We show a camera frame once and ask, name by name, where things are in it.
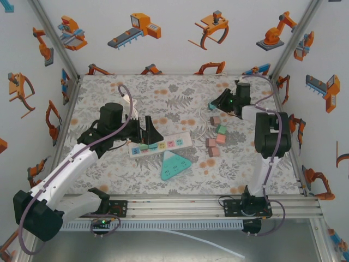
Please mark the black controller board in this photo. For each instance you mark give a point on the black controller board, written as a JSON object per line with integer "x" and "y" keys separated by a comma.
{"x": 252, "y": 226}
{"x": 102, "y": 222}

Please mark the aluminium frame post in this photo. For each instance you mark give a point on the aluminium frame post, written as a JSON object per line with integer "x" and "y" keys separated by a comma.
{"x": 297, "y": 38}
{"x": 54, "y": 38}

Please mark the mauve brown plug block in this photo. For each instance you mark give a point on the mauve brown plug block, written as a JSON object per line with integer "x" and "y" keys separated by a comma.
{"x": 210, "y": 142}
{"x": 215, "y": 120}
{"x": 214, "y": 152}

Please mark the floral tablecloth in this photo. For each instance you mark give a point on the floral tablecloth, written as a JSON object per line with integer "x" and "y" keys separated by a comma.
{"x": 177, "y": 90}

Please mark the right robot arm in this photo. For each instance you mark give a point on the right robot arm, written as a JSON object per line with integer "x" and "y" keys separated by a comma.
{"x": 272, "y": 136}

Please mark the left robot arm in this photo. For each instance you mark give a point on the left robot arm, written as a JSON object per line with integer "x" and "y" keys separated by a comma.
{"x": 54, "y": 180}

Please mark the white multicolour power strip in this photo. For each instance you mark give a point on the white multicolour power strip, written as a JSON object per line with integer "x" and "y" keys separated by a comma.
{"x": 174, "y": 143}

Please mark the aluminium front frame rail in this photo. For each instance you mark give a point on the aluminium front frame rail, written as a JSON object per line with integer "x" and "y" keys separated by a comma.
{"x": 177, "y": 208}

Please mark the teal triangular power socket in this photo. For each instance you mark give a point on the teal triangular power socket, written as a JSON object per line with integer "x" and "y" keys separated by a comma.
{"x": 174, "y": 166}

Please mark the aluminium side frame rail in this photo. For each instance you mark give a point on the aluminium side frame rail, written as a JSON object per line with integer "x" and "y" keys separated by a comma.
{"x": 66, "y": 120}
{"x": 295, "y": 163}

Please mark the green plug block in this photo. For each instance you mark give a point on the green plug block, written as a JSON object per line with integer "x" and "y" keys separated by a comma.
{"x": 221, "y": 129}

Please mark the teal plug block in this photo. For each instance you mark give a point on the teal plug block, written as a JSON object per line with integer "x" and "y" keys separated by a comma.
{"x": 149, "y": 147}
{"x": 212, "y": 106}

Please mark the salmon pink plug block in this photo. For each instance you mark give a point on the salmon pink plug block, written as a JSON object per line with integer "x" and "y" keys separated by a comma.
{"x": 221, "y": 138}

